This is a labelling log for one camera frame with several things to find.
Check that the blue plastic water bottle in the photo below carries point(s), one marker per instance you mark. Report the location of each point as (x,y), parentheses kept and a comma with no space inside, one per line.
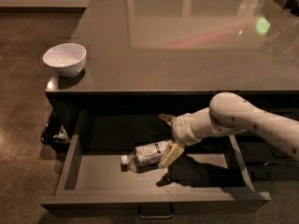
(143,158)

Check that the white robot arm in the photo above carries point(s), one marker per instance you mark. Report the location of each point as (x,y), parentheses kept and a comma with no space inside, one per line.
(229,114)

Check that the black trash bin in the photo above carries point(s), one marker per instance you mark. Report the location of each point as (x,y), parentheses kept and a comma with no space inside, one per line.
(54,133)

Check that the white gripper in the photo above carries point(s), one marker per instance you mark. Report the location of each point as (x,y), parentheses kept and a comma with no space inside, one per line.
(182,129)

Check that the white ceramic bowl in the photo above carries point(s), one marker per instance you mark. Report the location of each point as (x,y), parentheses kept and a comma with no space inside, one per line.
(66,60)

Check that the metal drawer handle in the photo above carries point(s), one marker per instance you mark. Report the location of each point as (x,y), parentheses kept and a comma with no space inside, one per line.
(155,212)

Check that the open grey top drawer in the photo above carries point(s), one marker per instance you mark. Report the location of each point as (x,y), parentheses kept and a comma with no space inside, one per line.
(209,178)

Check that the dark lower cabinet drawers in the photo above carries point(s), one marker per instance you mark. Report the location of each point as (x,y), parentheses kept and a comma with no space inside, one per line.
(264,161)

